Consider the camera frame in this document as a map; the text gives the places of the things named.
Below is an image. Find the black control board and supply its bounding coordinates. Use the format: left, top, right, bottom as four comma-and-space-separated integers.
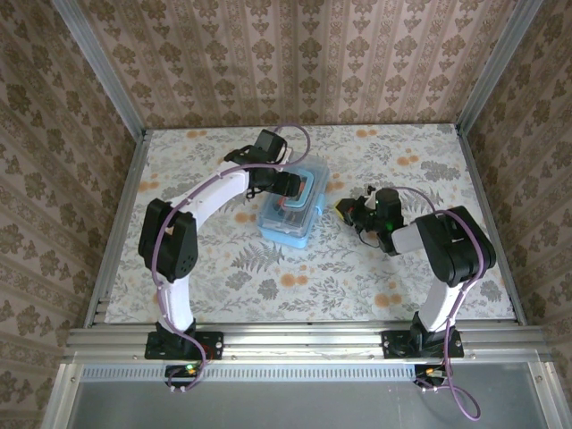
164, 363, 203, 389
413, 363, 450, 390

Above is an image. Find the right black control board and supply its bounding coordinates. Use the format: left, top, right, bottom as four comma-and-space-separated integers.
413, 363, 450, 390

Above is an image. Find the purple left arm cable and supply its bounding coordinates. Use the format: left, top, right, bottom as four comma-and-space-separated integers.
152, 123, 313, 394

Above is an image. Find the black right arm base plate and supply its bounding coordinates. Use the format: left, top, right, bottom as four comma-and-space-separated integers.
381, 329, 465, 359

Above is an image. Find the aluminium frame post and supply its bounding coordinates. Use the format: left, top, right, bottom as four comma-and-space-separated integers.
47, 0, 149, 138
454, 0, 535, 134

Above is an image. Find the blue plastic tool box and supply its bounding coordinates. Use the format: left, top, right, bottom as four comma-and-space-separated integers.
257, 155, 331, 250

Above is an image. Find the grey metal panel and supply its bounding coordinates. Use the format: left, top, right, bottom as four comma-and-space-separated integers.
66, 362, 553, 429

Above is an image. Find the aluminium table side rail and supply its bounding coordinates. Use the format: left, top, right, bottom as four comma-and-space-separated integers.
453, 124, 529, 326
83, 129, 151, 330

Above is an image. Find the aluminium lower frame bar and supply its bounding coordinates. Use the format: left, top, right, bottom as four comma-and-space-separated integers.
526, 360, 572, 429
40, 362, 84, 429

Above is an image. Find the left black control board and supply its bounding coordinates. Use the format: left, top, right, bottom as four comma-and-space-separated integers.
164, 363, 203, 389

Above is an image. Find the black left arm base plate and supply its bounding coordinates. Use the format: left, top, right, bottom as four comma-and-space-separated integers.
144, 331, 224, 360

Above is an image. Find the slotted grey cable duct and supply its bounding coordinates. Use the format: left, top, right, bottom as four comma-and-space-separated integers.
79, 364, 419, 383

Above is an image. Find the aluminium mounting rail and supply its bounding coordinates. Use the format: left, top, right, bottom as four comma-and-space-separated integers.
61, 324, 550, 364

